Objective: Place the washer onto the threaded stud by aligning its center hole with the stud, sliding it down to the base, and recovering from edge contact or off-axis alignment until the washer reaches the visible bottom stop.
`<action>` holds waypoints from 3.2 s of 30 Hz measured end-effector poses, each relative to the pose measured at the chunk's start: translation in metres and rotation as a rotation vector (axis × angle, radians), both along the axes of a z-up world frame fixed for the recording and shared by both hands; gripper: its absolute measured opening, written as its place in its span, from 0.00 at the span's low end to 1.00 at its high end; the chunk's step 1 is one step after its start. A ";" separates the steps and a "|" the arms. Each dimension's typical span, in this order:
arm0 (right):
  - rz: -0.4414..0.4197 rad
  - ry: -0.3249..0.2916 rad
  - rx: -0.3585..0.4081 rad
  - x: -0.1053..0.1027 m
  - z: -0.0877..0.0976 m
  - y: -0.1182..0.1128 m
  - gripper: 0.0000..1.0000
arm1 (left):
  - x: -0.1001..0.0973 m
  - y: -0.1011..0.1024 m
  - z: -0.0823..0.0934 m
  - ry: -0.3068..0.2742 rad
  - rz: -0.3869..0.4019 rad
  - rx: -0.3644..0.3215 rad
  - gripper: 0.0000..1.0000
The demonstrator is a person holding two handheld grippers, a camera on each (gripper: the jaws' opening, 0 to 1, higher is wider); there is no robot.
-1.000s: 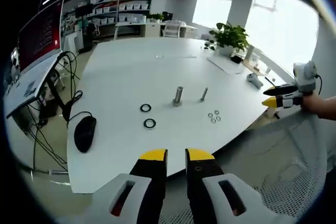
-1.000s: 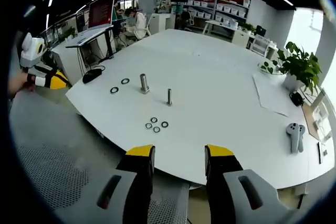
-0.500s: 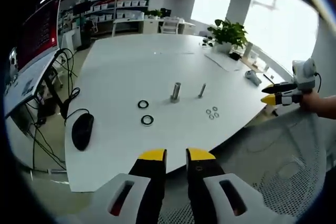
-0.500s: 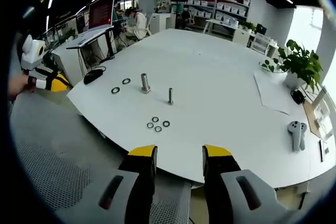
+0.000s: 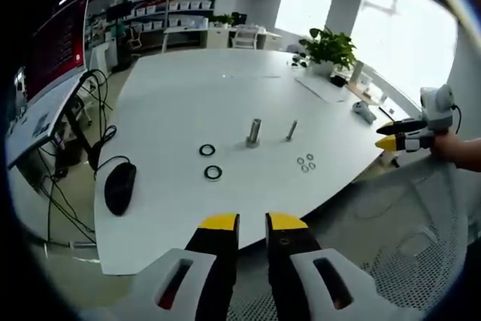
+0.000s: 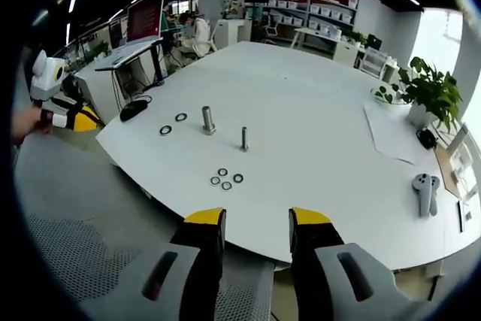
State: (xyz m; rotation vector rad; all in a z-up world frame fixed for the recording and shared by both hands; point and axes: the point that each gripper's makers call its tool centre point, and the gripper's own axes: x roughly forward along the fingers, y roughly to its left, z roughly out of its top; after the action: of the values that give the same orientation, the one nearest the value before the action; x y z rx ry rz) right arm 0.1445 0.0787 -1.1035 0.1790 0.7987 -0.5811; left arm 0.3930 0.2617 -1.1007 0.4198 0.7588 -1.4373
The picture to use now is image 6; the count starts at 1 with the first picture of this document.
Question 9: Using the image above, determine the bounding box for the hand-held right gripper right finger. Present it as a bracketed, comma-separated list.
[288, 206, 426, 321]

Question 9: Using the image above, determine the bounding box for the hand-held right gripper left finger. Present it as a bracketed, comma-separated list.
[78, 207, 228, 321]

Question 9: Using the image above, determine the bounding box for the large threaded stud bolt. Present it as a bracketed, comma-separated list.
[201, 105, 217, 137]

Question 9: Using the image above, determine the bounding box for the person's left hand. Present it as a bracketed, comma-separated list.
[10, 104, 54, 147]

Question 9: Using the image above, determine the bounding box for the white side cabinet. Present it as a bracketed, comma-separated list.
[74, 48, 168, 126]

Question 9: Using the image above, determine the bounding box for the black computer mouse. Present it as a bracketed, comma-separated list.
[119, 98, 149, 123]

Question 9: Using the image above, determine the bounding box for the grey mesh office chair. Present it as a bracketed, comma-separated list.
[14, 133, 276, 321]

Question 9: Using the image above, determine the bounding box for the black laptop stand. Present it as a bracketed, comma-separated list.
[141, 43, 167, 92]

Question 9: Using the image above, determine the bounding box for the open laptop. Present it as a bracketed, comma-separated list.
[94, 0, 167, 71]

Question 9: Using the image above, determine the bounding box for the grey handheld controller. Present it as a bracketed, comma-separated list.
[428, 174, 442, 215]
[411, 172, 433, 218]

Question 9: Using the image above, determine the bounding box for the wooden board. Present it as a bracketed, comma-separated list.
[432, 143, 464, 200]

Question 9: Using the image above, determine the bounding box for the white paper sheet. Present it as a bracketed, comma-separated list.
[362, 102, 441, 166]

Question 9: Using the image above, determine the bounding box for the white storage cabinet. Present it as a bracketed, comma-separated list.
[213, 18, 253, 50]

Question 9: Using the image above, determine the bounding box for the small black device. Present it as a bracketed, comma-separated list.
[415, 127, 440, 150]

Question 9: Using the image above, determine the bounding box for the small plant in white bowl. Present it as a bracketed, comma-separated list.
[371, 80, 410, 107]

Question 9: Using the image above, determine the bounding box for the large green potted plant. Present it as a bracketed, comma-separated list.
[397, 56, 464, 135]

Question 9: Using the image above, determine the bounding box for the white background desk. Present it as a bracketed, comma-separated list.
[291, 26, 341, 51]

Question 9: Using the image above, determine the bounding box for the shelf rack with white bins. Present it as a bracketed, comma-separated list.
[262, 0, 358, 42]

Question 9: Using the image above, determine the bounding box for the white wire cart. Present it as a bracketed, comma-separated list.
[358, 47, 389, 78]

